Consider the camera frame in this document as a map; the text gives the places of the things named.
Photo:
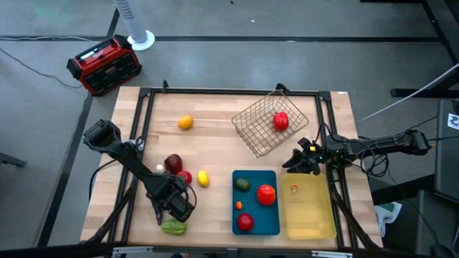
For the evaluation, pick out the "light green ribbed vegetable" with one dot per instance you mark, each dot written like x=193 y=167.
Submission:
x=174 y=227

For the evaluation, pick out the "black desk frame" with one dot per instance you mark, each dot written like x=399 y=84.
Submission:
x=423 y=92

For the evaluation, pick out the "red toy bell pepper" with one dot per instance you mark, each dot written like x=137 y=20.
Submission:
x=280 y=121

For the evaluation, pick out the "white tower fan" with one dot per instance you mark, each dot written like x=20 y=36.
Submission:
x=134 y=21

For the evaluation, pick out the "black cabinet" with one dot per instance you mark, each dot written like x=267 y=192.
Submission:
x=446 y=150

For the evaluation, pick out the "white green bag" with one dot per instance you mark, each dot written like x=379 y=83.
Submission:
x=388 y=215

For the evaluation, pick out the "small orange toy tangerine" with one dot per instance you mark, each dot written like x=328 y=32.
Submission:
x=239 y=205

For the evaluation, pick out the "purple eggplant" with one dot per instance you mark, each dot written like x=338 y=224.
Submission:
x=158 y=216

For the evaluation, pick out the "black stand foot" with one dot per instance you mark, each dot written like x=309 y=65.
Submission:
x=12 y=160

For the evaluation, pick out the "white toy garlic bulb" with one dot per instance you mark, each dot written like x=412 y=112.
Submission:
x=159 y=168

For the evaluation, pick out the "black aluminium table frame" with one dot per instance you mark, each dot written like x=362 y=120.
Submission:
x=229 y=91

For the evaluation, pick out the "teal plastic tray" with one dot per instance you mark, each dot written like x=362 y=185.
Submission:
x=256 y=215

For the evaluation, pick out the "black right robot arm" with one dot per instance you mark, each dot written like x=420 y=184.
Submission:
x=376 y=145

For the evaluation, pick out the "red apple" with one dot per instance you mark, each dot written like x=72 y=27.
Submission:
x=245 y=222

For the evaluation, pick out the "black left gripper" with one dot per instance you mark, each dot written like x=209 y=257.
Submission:
x=163 y=190

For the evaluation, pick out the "red black power station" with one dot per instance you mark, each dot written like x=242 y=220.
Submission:
x=104 y=66

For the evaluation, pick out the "green toy avocado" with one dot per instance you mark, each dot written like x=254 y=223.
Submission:
x=242 y=184

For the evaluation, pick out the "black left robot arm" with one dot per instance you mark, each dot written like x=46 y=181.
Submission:
x=125 y=154

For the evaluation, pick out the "yellow plastic tray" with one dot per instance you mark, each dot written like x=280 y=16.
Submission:
x=308 y=211

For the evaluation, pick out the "orange yellow toy lemon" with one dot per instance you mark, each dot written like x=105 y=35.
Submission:
x=185 y=122

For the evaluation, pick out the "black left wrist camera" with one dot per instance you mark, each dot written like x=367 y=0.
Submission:
x=183 y=211

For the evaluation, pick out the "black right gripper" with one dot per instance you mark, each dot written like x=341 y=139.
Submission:
x=312 y=157

